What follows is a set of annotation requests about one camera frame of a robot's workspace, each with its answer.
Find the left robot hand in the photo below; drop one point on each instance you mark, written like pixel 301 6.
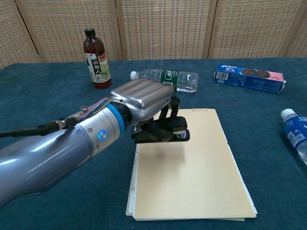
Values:
pixel 144 103

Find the black small device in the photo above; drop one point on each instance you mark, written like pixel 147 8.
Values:
pixel 168 134

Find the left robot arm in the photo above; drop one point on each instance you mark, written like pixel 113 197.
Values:
pixel 60 148

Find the clear green-label water bottle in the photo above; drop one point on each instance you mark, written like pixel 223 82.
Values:
pixel 168 79

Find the dark brown tea bottle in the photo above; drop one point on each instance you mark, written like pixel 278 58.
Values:
pixel 96 60

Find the woven bamboo folding screen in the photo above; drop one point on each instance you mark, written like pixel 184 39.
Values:
pixel 158 28

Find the beige paper notepad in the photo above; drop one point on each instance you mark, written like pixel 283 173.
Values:
pixel 192 167

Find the blue cookie box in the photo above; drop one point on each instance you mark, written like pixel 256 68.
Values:
pixel 249 80

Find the blue felt table mat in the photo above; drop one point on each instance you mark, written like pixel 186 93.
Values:
pixel 48 191

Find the blue-label drink bottle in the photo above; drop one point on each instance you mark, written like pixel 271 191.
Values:
pixel 296 134

